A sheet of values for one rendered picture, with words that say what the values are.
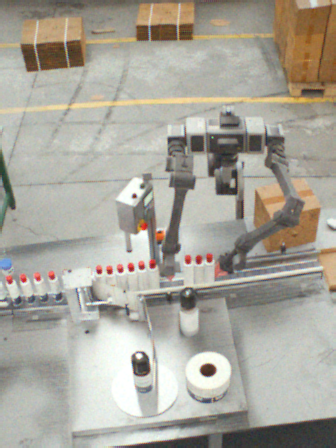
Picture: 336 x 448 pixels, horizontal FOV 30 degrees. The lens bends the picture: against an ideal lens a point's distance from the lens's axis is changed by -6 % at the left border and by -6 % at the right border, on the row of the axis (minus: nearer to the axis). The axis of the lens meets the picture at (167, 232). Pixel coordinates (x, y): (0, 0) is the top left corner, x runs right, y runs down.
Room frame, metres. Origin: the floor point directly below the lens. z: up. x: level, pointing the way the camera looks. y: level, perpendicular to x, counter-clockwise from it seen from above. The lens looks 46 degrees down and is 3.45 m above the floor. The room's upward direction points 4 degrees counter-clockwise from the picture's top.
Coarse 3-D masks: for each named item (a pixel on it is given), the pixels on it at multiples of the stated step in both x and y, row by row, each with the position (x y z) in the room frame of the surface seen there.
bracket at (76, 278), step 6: (66, 270) 2.01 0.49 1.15; (72, 270) 2.01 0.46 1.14; (78, 270) 2.01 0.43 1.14; (84, 270) 2.01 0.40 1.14; (90, 270) 2.01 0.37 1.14; (66, 276) 1.97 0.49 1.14; (72, 276) 1.97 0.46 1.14; (78, 276) 1.97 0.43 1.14; (84, 276) 1.97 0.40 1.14; (90, 276) 1.97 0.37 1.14; (66, 282) 1.94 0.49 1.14; (72, 282) 1.94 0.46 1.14; (78, 282) 1.93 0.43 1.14; (84, 282) 1.93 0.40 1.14; (90, 282) 1.93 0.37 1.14; (66, 288) 1.90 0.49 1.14
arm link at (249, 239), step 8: (272, 216) 2.00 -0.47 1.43; (280, 216) 1.96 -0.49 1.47; (264, 224) 2.06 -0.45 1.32; (272, 224) 2.00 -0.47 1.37; (280, 224) 1.97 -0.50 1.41; (296, 224) 1.95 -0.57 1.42; (248, 232) 2.12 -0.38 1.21; (256, 232) 2.07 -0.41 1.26; (264, 232) 2.02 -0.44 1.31; (272, 232) 2.00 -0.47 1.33; (248, 240) 2.08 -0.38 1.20; (256, 240) 2.05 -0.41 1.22; (248, 248) 2.10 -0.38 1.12
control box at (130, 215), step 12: (132, 180) 2.24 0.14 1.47; (132, 192) 2.16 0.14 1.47; (144, 192) 2.16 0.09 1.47; (120, 204) 2.11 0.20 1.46; (132, 204) 2.08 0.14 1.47; (120, 216) 2.11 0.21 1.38; (132, 216) 2.08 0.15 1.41; (144, 216) 2.14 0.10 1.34; (120, 228) 2.12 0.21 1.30; (132, 228) 2.08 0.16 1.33
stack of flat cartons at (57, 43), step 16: (80, 16) 6.37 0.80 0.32; (32, 32) 6.10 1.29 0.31; (48, 32) 6.08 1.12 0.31; (64, 32) 6.05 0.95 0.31; (80, 32) 6.03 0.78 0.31; (32, 48) 5.84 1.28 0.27; (48, 48) 5.84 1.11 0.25; (64, 48) 5.85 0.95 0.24; (80, 48) 5.85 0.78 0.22; (32, 64) 5.84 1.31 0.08; (48, 64) 5.85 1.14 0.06; (64, 64) 5.85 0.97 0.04; (80, 64) 5.85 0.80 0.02
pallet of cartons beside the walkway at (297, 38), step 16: (288, 0) 5.50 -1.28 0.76; (304, 0) 5.19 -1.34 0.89; (320, 0) 5.15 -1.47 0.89; (288, 16) 5.43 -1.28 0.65; (304, 16) 5.05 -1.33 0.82; (320, 16) 5.05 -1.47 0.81; (272, 32) 6.19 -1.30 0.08; (288, 32) 5.35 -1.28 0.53; (304, 32) 5.05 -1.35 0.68; (320, 32) 5.05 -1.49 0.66; (288, 48) 5.28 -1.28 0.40; (304, 48) 5.05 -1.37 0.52; (320, 48) 5.05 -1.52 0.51; (288, 64) 5.18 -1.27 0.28; (304, 64) 5.05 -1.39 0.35; (320, 64) 5.06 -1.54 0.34; (288, 80) 5.29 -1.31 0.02; (304, 80) 5.05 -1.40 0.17; (320, 80) 5.05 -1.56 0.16
